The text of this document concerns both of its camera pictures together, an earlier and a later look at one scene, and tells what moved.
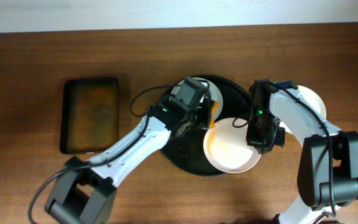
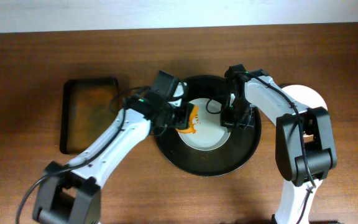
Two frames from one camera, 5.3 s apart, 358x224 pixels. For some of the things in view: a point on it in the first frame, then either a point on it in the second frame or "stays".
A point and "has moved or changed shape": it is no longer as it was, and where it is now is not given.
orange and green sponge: [214, 108] has moved or changed shape
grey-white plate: [215, 95] → [209, 134]
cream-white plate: [314, 100] stays
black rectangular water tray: [89, 117] stays
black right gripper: [263, 144] → [233, 121]
